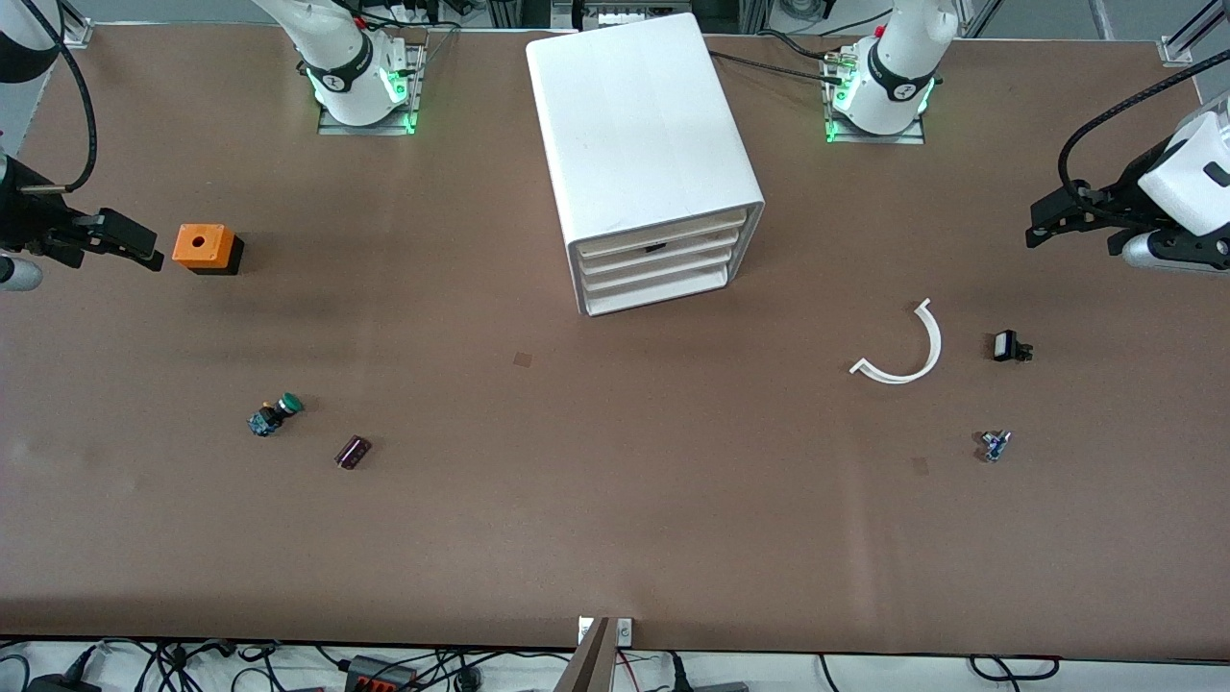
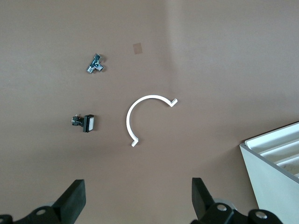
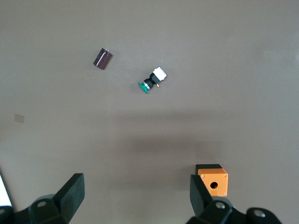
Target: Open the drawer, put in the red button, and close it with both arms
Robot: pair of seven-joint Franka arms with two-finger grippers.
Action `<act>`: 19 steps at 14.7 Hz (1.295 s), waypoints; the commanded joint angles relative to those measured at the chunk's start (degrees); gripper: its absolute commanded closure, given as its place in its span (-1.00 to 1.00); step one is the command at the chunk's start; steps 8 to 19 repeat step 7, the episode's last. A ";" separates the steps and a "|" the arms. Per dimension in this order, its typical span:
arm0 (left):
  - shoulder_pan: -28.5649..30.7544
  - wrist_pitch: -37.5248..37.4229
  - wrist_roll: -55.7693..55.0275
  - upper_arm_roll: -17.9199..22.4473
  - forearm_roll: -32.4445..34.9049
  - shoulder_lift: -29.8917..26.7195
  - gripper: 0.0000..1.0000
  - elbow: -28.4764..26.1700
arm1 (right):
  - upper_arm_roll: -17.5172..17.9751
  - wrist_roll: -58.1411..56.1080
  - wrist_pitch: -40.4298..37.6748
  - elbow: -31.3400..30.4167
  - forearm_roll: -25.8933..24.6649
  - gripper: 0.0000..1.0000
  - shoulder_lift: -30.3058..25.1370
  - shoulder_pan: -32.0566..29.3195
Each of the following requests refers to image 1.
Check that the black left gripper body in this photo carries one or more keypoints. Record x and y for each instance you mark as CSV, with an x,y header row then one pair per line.
x,y
1118,205

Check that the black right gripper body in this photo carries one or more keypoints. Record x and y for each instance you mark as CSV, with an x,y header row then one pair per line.
x,y
21,217

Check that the white plastic drawer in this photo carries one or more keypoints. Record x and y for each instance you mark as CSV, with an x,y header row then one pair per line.
x,y
692,270
663,296
697,252
697,231

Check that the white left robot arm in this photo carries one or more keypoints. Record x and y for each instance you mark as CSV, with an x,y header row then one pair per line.
x,y
894,67

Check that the white drawer cabinet housing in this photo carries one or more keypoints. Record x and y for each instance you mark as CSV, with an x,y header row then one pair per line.
x,y
634,125

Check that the orange box with hole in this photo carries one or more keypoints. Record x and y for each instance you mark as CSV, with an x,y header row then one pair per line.
x,y
216,250

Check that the white curved plastic strip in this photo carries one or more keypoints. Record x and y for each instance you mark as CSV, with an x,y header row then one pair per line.
x,y
932,351

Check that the small blue electronic component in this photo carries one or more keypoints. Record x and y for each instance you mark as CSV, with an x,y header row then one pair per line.
x,y
995,446

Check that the dark purple cylinder component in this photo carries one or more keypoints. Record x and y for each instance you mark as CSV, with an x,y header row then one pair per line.
x,y
353,452

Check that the black power strip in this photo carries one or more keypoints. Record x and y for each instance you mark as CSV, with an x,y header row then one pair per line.
x,y
380,675

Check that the black switch with white face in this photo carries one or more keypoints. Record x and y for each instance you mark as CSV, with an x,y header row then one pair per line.
x,y
1006,346

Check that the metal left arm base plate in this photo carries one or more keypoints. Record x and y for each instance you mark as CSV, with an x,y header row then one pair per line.
x,y
874,139

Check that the green push button switch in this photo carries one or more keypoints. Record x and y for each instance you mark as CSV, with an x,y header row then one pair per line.
x,y
269,418

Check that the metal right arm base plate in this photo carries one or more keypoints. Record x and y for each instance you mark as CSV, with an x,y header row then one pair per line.
x,y
365,130

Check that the white table edge bracket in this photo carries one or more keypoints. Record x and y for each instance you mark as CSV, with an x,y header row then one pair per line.
x,y
625,630

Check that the brown camera post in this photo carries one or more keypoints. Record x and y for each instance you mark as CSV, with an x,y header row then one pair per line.
x,y
588,663

